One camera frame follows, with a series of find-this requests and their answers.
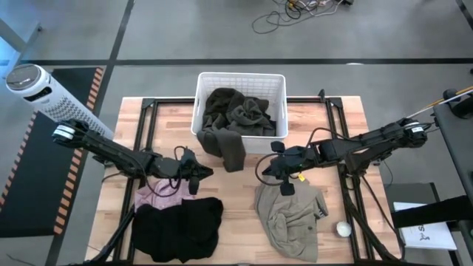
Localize white metal stand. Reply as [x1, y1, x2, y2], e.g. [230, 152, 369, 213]
[0, 18, 44, 79]

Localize white rod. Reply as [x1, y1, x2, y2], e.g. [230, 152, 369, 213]
[406, 90, 473, 119]

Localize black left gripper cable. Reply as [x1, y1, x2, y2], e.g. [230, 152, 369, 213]
[146, 146, 190, 199]

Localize dark olive fleece garment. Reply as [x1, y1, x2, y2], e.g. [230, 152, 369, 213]
[196, 87, 277, 173]

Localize white floor cable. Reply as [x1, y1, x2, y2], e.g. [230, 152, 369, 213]
[295, 0, 345, 18]

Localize black aluminium table frame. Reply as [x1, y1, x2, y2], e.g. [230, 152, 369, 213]
[84, 88, 404, 266]

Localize pink linen shirt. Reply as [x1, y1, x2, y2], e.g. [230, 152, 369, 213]
[134, 178, 197, 214]

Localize black garment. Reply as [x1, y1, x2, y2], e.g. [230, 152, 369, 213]
[131, 197, 225, 264]

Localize yellow rod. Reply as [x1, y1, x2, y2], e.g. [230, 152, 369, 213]
[428, 85, 473, 108]

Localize white tower fan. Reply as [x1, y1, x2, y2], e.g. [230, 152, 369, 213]
[5, 64, 115, 140]

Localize white perforated laundry basket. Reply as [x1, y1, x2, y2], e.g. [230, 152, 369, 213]
[190, 72, 289, 154]

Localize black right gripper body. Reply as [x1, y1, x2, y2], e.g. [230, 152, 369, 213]
[284, 144, 322, 175]

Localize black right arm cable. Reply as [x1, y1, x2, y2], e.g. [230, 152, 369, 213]
[360, 175, 406, 259]

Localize khaki garment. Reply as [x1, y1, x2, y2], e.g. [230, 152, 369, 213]
[253, 175, 329, 263]

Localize black orange-striped floor mat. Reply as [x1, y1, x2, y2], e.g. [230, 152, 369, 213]
[0, 66, 105, 237]

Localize white paper sheet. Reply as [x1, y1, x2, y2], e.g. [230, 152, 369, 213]
[393, 202, 458, 251]

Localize black floor cable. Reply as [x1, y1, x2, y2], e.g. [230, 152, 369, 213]
[251, 0, 315, 35]

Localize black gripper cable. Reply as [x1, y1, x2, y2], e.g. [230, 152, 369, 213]
[254, 152, 282, 186]
[146, 146, 190, 199]

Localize black flat bar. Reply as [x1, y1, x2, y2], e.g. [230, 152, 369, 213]
[390, 195, 473, 230]

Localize white sock ball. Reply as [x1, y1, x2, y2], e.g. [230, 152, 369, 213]
[336, 220, 353, 238]

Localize black low cabinet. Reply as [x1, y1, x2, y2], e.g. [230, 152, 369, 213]
[384, 183, 441, 214]

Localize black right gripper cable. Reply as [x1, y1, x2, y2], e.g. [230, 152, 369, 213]
[254, 152, 282, 186]

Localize black side desk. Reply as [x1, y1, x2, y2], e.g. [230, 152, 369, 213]
[432, 94, 473, 259]

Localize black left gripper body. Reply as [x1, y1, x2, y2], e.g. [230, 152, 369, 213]
[158, 156, 192, 183]

